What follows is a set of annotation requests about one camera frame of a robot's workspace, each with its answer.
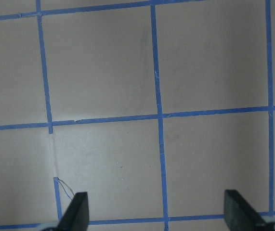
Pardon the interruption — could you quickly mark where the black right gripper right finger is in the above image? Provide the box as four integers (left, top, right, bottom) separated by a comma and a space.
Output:
223, 190, 267, 231

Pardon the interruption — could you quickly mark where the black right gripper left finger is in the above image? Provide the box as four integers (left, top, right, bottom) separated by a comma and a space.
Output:
57, 192, 90, 231

